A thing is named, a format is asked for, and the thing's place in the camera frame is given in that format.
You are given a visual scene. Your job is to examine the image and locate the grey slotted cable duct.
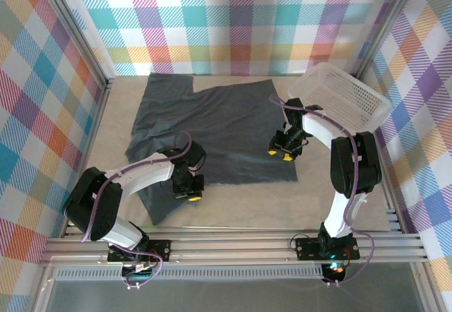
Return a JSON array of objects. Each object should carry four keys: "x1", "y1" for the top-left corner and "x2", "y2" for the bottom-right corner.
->
[{"x1": 52, "y1": 265, "x2": 324, "y2": 281}]

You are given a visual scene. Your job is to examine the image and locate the white plastic mesh basket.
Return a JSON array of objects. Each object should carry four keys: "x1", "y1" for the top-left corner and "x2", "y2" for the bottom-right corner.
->
[{"x1": 287, "y1": 62, "x2": 393, "y2": 133}]

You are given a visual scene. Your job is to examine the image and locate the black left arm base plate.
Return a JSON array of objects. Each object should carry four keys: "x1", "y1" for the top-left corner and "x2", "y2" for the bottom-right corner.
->
[{"x1": 107, "y1": 239, "x2": 173, "y2": 264}]

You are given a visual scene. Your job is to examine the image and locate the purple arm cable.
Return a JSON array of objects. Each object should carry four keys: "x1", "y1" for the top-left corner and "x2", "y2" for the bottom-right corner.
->
[
  {"x1": 81, "y1": 131, "x2": 194, "y2": 290},
  {"x1": 268, "y1": 95, "x2": 376, "y2": 287}
]

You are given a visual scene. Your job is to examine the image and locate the aluminium frame post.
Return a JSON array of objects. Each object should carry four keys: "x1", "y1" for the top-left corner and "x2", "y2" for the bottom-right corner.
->
[
  {"x1": 352, "y1": 0, "x2": 427, "y2": 78},
  {"x1": 33, "y1": 0, "x2": 114, "y2": 90}
]

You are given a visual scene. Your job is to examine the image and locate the small circuit board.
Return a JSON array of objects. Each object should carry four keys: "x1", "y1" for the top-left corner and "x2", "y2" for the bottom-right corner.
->
[
  {"x1": 121, "y1": 260, "x2": 156, "y2": 280},
  {"x1": 323, "y1": 260, "x2": 349, "y2": 283}
]

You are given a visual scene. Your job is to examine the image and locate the dark grey t-shirt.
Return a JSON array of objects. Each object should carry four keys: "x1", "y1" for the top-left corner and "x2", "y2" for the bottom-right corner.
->
[{"x1": 125, "y1": 73, "x2": 299, "y2": 227}]

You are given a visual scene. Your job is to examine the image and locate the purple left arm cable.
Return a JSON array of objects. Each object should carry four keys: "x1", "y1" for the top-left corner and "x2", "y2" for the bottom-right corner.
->
[{"x1": 81, "y1": 131, "x2": 194, "y2": 290}]

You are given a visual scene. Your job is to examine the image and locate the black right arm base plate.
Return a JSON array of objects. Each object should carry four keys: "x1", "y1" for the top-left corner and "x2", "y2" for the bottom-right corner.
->
[{"x1": 295, "y1": 236, "x2": 361, "y2": 260}]

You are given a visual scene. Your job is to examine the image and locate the wide aluminium base rail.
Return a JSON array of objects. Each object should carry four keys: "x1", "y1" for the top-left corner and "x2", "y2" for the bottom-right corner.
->
[{"x1": 41, "y1": 225, "x2": 428, "y2": 265}]

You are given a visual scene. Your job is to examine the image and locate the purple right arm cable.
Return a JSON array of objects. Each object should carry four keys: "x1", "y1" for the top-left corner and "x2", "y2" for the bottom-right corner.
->
[{"x1": 268, "y1": 95, "x2": 376, "y2": 287}]

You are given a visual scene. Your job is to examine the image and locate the aluminium table side rail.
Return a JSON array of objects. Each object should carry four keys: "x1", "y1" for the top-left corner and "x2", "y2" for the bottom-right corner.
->
[
  {"x1": 59, "y1": 78, "x2": 114, "y2": 239},
  {"x1": 372, "y1": 128, "x2": 407, "y2": 235}
]

